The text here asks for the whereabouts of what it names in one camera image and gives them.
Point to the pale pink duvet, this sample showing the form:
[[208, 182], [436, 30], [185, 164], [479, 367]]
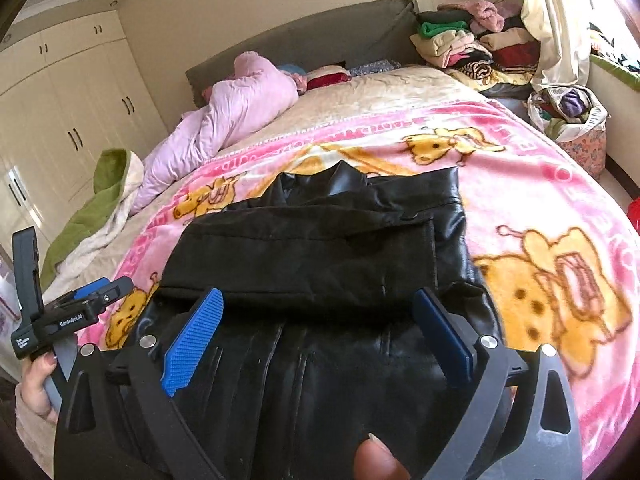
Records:
[[225, 115]]

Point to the person's left hand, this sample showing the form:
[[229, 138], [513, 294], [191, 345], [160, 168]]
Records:
[[32, 385]]

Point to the person's left forearm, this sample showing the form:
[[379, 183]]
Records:
[[32, 440]]

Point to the floral fabric basket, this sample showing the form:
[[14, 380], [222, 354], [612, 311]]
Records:
[[587, 150]]

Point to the beige quilted bedspread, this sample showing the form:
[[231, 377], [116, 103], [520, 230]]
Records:
[[380, 100]]

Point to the red pillow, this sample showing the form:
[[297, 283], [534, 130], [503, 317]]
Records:
[[327, 79]]

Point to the cream curtain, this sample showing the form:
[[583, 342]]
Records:
[[555, 25]]

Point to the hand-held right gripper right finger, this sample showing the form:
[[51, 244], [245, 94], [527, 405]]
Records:
[[445, 335]]

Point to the red object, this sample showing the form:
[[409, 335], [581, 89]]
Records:
[[635, 217]]

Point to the green window sill cushion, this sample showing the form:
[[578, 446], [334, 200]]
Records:
[[615, 72]]

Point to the black leather jacket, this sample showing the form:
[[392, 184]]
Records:
[[310, 250]]

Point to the grey-green upholstered headboard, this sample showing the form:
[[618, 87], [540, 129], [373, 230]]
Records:
[[310, 35]]

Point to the pile of folded clothes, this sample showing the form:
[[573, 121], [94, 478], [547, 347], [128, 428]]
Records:
[[475, 45]]

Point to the green and cream blanket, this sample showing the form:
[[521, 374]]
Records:
[[95, 210]]

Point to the cream wardrobe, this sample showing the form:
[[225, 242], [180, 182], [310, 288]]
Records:
[[65, 110]]

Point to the dark floral pillow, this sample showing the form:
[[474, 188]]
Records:
[[372, 67]]

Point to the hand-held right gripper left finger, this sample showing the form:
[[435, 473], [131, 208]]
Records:
[[192, 345]]

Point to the blue cloth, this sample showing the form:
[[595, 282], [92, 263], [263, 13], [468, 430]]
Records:
[[290, 70]]

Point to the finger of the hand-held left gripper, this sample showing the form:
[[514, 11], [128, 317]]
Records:
[[91, 289], [116, 291]]

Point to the pink cartoon printed blanket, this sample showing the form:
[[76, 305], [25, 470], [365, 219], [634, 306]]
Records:
[[525, 200]]

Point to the person's right hand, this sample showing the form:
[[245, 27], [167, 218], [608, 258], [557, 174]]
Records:
[[377, 460]]

